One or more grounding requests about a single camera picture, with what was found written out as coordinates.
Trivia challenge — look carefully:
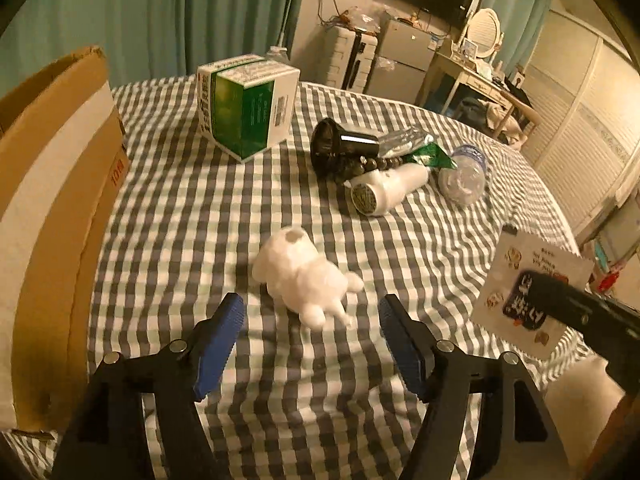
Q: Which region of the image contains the white sticker card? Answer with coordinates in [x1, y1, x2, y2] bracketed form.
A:
[471, 224, 593, 360]

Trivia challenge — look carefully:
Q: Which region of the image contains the white plush toy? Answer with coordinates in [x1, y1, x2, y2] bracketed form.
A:
[252, 226, 364, 330]

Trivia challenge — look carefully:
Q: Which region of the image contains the clear blue-label water bottle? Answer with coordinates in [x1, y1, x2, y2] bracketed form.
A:
[438, 144, 487, 207]

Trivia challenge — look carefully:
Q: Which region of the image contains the white louvered wardrobe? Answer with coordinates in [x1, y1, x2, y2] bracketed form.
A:
[522, 10, 639, 236]

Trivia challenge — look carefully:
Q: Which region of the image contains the white plastic bottle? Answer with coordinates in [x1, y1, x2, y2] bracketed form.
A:
[349, 162, 431, 217]

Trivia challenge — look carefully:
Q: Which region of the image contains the checkered tablecloth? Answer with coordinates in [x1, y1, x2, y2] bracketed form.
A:
[1, 78, 575, 479]

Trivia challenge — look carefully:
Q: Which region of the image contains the brown cardboard box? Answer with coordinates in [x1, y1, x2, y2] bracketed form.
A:
[1, 46, 129, 434]

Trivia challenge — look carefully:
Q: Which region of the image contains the white dressing table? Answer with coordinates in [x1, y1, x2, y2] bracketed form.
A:
[416, 52, 542, 139]

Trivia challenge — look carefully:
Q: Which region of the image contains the round vanity mirror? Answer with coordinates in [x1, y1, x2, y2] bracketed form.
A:
[464, 8, 502, 58]

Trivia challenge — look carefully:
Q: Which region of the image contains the black cup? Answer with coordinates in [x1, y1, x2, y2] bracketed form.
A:
[310, 117, 380, 178]

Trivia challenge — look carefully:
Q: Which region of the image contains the grey mini fridge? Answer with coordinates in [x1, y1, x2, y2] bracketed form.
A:
[366, 20, 437, 104]

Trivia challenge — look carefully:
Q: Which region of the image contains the teal right curtain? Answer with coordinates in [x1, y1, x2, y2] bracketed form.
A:
[480, 0, 552, 75]

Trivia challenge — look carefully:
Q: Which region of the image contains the teal curtain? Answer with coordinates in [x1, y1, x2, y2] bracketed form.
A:
[480, 0, 552, 75]
[1, 0, 300, 92]

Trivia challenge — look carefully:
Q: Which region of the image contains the green white carton box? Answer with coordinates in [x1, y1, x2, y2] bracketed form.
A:
[196, 54, 300, 162]

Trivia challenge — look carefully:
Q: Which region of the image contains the white suitcase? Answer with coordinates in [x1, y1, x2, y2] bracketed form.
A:
[317, 26, 378, 93]

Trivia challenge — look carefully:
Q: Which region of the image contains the clear bottle behind table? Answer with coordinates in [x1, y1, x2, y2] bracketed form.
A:
[265, 46, 291, 65]

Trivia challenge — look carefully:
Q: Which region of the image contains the dark bead bracelet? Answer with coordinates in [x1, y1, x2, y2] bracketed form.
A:
[333, 155, 406, 183]

